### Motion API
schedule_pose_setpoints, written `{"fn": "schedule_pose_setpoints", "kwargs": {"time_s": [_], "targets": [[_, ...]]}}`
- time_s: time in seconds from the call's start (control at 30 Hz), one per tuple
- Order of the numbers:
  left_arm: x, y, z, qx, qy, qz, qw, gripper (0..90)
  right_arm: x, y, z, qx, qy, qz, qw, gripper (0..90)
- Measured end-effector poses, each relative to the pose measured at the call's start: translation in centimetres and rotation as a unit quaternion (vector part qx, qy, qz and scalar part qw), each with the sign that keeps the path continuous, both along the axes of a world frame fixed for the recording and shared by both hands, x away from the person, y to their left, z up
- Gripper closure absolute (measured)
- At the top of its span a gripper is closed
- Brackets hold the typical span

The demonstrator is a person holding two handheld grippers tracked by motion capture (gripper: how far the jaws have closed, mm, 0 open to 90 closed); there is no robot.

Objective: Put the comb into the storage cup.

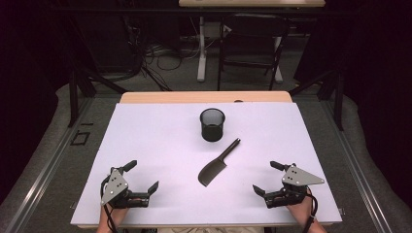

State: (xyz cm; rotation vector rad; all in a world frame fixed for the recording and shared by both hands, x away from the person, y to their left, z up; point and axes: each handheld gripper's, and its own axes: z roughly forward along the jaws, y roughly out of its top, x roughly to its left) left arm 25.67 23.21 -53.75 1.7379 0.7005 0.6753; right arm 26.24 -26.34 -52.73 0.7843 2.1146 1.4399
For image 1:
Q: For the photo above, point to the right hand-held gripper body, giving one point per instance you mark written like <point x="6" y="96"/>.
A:
<point x="299" y="177"/>

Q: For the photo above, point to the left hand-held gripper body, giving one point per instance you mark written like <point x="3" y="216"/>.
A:
<point x="113" y="186"/>

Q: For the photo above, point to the black cleaver knife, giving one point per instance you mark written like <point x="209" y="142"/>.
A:
<point x="212" y="171"/>

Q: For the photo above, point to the black mesh pen cup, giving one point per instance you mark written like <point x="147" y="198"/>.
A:
<point x="212" y="131"/>

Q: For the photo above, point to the person's left hand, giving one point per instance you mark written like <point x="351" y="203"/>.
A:
<point x="118" y="215"/>

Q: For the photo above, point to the person's right hand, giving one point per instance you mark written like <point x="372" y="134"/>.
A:
<point x="302" y="212"/>

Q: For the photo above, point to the white table sheet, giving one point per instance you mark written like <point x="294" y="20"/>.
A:
<point x="155" y="136"/>

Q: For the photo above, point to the dark table grommet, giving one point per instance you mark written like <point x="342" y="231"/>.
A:
<point x="238" y="101"/>

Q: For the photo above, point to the black metal stand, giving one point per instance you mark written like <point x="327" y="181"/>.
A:
<point x="338" y="103"/>
<point x="73" y="97"/>

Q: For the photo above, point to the wooden table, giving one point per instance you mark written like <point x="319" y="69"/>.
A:
<point x="194" y="97"/>

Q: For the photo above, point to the white desk leg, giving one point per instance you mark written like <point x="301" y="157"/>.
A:
<point x="278" y="68"/>
<point x="202" y="61"/>

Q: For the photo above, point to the dark curtain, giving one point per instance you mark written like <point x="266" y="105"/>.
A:
<point x="26" y="81"/>
<point x="382" y="81"/>

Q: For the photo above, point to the black folding chair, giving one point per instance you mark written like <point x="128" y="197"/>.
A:
<point x="256" y="32"/>

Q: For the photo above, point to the white box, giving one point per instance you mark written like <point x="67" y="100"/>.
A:
<point x="213" y="30"/>

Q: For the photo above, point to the metal floor rail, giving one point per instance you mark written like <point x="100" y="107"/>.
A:
<point x="48" y="168"/>
<point x="356" y="174"/>

